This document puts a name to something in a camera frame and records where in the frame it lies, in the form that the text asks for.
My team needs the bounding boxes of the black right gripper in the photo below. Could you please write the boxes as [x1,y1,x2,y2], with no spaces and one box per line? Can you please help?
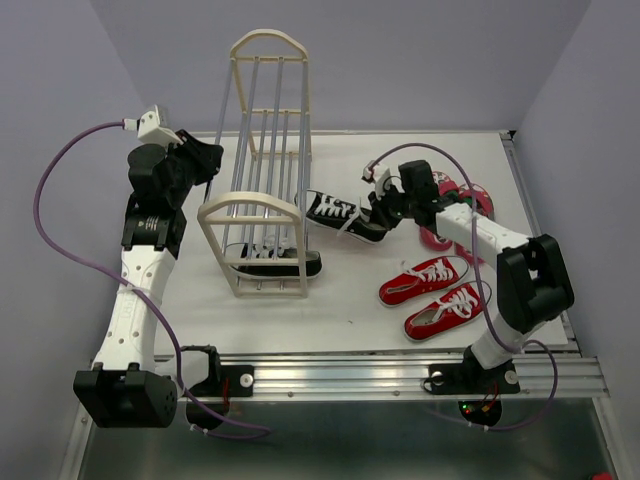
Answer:
[366,179,416,230]

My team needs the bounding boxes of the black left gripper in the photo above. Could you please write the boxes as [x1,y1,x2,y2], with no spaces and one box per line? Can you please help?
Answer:
[163,129,225,206]

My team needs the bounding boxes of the beige chrome shoe shelf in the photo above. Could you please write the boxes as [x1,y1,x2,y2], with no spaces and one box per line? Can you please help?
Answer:
[197,28,312,298]

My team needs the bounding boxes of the black sneaker white laces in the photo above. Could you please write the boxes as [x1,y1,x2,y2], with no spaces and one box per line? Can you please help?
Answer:
[227,242,301,280]

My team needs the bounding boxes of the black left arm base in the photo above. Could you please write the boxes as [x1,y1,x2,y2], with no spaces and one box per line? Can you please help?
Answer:
[181,345,255,417]

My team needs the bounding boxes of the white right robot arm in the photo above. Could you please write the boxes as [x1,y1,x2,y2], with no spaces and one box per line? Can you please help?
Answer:
[362,160,575,390]

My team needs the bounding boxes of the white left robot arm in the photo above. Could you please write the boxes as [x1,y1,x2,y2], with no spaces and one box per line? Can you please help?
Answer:
[73,130,223,428]

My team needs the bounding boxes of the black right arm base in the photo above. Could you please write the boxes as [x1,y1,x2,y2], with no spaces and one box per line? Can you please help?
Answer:
[421,360,521,427]

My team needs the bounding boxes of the pink flip-flop left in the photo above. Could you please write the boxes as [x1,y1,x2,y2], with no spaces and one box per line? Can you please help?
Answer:
[418,170,459,252]

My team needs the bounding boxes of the pink flip-flop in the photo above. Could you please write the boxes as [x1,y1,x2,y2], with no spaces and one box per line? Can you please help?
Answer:
[454,183,495,264]
[418,170,459,252]

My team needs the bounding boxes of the pink flip-flop right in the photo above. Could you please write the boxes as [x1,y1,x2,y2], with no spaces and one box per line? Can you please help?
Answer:
[454,183,495,264]

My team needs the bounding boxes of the red sneaker upper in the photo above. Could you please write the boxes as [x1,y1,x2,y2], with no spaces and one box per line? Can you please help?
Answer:
[378,255,470,307]

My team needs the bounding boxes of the red sneaker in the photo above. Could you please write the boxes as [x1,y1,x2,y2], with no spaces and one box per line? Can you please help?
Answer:
[404,281,492,341]
[378,255,470,307]

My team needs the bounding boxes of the red sneaker lower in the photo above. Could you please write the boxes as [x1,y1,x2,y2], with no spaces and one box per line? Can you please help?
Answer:
[404,281,492,341]

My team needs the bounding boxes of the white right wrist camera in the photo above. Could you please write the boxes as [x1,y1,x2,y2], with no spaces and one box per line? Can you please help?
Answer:
[362,160,391,197]

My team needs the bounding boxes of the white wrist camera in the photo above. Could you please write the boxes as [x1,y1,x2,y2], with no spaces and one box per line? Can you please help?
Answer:
[123,104,180,147]
[362,160,391,197]

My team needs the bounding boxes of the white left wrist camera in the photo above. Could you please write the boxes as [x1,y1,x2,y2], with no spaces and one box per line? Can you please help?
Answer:
[123,104,180,147]

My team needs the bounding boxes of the aluminium mounting rail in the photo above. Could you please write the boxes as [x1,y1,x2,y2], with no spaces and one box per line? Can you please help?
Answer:
[84,355,612,401]

